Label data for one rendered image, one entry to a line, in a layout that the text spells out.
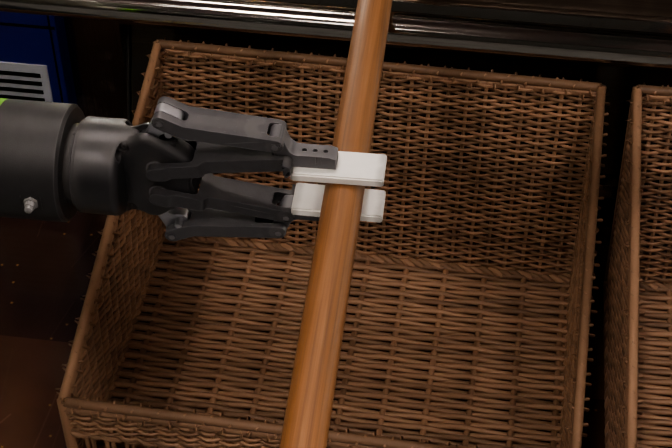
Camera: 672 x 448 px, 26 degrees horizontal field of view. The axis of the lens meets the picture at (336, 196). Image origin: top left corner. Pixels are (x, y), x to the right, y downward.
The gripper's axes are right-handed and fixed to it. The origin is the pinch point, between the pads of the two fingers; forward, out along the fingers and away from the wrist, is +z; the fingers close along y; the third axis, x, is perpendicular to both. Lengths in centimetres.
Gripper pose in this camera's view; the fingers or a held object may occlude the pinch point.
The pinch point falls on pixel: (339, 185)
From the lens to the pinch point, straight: 110.8
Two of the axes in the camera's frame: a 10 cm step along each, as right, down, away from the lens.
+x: -1.2, 7.0, -7.1
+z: 9.9, 0.8, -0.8
